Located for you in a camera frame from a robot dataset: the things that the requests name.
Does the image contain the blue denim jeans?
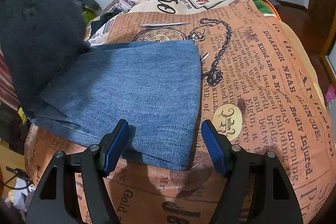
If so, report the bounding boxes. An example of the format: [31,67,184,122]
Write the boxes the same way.
[33,40,201,170]

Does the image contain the printed newspaper pattern blanket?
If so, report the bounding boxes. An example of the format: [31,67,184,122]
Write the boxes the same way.
[24,0,336,224]

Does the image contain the dark navy folded garment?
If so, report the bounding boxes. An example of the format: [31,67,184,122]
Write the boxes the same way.
[89,8,122,38]

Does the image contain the green bag with clutter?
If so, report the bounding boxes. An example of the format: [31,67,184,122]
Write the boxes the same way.
[78,0,102,25]

